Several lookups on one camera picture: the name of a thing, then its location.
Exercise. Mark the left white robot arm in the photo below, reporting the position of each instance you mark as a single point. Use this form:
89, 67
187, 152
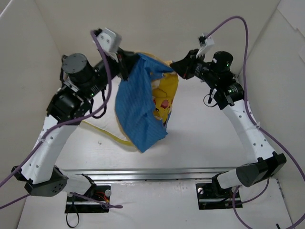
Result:
80, 82

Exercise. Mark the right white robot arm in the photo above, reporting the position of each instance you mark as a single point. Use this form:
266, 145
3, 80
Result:
262, 160

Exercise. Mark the white pillow yellow trim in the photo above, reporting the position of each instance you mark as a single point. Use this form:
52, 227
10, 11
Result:
109, 124

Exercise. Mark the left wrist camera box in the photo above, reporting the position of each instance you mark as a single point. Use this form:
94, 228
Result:
107, 39

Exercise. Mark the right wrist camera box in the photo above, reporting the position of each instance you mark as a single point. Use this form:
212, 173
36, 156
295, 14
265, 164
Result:
206, 42

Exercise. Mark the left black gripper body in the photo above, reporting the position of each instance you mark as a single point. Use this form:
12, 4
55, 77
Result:
127, 63

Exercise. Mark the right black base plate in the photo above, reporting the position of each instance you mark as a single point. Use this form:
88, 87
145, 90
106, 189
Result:
209, 199

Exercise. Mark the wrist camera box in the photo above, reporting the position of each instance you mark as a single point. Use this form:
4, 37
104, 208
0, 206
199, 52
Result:
107, 39
206, 42

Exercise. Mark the aluminium frame rail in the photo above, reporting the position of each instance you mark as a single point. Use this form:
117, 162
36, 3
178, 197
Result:
148, 174

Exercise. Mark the blue yellow cartoon pillowcase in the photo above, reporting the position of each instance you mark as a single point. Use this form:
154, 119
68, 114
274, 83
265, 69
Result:
145, 105

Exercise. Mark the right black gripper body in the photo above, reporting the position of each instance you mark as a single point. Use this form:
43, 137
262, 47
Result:
188, 66

